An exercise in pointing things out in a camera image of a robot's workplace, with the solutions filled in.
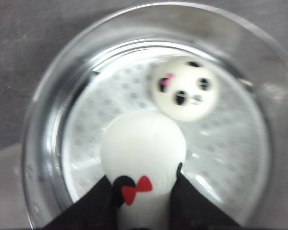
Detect panda bun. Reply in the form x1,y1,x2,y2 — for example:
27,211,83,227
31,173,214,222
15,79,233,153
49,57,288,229
100,111,186,230
150,56,220,121

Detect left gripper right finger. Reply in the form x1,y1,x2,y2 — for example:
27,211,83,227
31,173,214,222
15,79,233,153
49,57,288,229
169,163,240,230

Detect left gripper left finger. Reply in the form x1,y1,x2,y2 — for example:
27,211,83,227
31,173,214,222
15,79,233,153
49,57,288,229
42,176,118,230

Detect stainless steel steamer pot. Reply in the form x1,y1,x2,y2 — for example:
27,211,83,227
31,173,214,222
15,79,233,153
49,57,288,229
22,1,288,229

